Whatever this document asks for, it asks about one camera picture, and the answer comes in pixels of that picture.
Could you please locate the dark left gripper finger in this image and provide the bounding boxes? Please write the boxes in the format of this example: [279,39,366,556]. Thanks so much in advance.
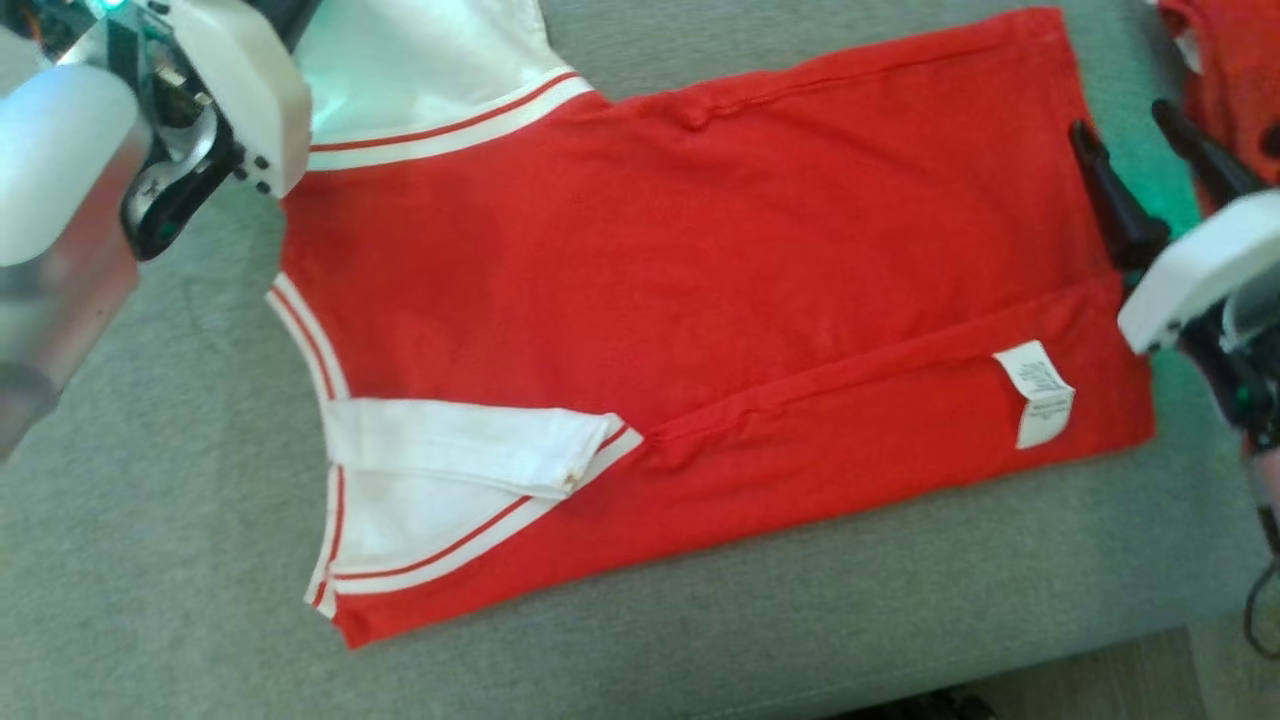
[250,0,323,51]

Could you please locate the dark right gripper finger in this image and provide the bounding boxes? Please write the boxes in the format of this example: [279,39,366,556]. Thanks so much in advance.
[1150,97,1269,207]
[1068,118,1171,271]

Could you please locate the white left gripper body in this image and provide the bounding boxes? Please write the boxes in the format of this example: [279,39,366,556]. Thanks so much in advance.
[20,0,314,263]

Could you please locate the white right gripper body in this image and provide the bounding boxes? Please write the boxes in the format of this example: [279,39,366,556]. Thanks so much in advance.
[1117,189,1280,453]

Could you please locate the red shirt with white sleeves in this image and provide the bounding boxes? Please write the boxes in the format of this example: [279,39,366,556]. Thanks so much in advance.
[265,0,1158,649]

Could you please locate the red garment with white trim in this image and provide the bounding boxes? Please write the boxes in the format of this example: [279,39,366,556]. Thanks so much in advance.
[1157,0,1280,216]

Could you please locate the grey sofa cushion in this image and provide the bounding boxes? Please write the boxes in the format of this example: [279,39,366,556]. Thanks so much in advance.
[0,0,1280,720]

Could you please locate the thin black cable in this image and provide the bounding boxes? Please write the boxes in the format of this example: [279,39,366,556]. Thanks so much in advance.
[1243,555,1280,661]

